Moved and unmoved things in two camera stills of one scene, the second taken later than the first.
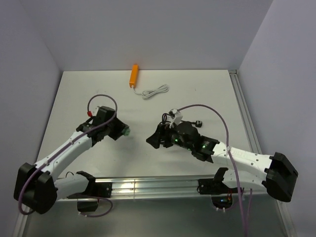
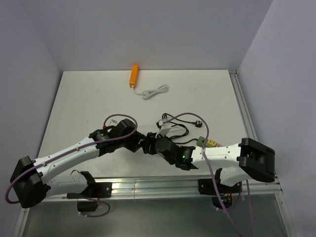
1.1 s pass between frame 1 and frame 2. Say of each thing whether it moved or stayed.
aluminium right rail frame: stayed
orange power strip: stayed
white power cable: stayed
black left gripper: moved
